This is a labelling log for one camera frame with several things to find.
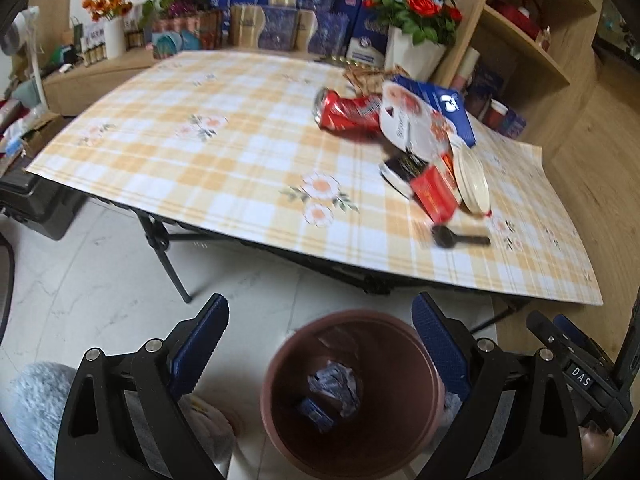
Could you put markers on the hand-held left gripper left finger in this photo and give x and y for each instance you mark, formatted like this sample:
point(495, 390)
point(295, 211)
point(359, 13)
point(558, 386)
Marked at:
point(200, 345)

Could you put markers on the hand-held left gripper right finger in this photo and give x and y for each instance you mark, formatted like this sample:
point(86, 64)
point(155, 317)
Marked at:
point(440, 350)

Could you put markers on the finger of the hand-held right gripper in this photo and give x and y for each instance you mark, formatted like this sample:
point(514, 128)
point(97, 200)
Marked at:
point(545, 332)
point(575, 340)

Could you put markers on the brown plastic bin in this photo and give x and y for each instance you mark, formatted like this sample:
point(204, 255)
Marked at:
point(400, 410)

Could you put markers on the black plastic fork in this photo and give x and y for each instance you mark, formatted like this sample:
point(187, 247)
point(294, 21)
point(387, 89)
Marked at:
point(445, 236)

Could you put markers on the small red box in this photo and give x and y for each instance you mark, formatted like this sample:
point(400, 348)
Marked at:
point(435, 195)

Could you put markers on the white paper plates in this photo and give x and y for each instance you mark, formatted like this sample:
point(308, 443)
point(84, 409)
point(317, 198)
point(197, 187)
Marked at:
point(472, 180)

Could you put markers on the small black box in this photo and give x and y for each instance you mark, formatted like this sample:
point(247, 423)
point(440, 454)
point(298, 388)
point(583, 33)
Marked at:
point(400, 170)

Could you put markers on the white floral plastic bag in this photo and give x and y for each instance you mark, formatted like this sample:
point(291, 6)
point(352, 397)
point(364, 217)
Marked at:
point(405, 120)

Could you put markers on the blue cardboard box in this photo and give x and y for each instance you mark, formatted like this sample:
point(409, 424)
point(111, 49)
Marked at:
point(450, 105)

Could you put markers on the crushed red can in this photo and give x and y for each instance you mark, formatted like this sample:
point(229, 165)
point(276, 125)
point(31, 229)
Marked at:
point(345, 112)

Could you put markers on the brown patterned snack packet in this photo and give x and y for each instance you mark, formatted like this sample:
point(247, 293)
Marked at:
point(367, 80)

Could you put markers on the person's right hand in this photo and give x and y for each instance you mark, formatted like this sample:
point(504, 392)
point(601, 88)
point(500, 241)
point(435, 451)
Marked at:
point(597, 445)

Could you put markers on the clear crumpled wrapper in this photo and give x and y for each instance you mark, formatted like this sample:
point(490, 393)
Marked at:
point(340, 340)

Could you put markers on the crumpled blue white wrapper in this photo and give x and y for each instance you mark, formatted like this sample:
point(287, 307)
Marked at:
point(332, 385)

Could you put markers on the small blue packet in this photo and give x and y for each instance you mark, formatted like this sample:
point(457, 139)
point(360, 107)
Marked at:
point(315, 412)

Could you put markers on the yellow plaid floral tablecloth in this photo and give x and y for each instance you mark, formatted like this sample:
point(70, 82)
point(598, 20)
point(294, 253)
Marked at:
point(200, 170)

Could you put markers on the person's fluffy blue clothing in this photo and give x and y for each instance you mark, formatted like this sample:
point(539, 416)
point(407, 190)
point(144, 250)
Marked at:
point(35, 410)

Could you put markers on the blue patterned small box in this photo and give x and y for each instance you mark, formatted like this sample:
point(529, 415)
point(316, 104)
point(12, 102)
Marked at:
point(515, 122)

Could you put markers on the black plastic case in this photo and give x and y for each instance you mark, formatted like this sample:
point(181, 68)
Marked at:
point(40, 205)

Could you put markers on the red paper cup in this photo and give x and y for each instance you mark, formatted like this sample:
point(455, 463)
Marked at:
point(495, 112)

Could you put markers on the dark blue picture box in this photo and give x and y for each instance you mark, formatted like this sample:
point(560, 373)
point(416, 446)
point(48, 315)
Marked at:
point(485, 85)

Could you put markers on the open cardboard box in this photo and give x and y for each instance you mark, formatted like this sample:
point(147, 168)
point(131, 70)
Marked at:
point(37, 130)

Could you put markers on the stack of pastel paper cups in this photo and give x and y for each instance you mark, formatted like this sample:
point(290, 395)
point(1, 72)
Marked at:
point(465, 72)

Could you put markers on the wooden shelf unit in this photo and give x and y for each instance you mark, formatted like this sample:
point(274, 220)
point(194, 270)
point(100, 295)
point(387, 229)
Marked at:
point(530, 45)

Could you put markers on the small glass bottle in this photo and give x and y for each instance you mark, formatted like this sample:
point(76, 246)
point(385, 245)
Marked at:
point(546, 40)

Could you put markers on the red roses in white pot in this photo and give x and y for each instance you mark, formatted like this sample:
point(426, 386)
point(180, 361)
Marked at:
point(415, 55)

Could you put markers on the teal patterned box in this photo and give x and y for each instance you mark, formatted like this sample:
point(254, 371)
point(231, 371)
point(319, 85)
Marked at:
point(175, 44)

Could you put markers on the gold patterned flat box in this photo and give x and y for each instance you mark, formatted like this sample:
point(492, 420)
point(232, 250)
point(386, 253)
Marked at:
point(350, 61)

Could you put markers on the row of small amber bottles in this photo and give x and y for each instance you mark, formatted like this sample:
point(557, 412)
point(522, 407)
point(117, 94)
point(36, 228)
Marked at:
point(92, 50)

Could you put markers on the red teapot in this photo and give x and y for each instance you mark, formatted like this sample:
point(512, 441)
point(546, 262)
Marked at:
point(517, 15)

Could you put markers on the orange flowers in white vase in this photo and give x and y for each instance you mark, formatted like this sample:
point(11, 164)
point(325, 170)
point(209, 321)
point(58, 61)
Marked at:
point(114, 37)

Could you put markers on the copper striped box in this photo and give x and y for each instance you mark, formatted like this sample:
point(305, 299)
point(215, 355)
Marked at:
point(187, 22)

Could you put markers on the row of blue gift boxes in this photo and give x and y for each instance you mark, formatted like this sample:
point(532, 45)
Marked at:
point(277, 25)

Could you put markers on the purple flower bunch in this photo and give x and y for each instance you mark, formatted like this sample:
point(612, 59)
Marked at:
point(182, 9)

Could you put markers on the white desk fan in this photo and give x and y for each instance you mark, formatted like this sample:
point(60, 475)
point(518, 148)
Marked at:
point(25, 30)

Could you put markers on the black folding table frame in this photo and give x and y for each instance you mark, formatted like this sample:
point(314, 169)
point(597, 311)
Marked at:
point(167, 255)

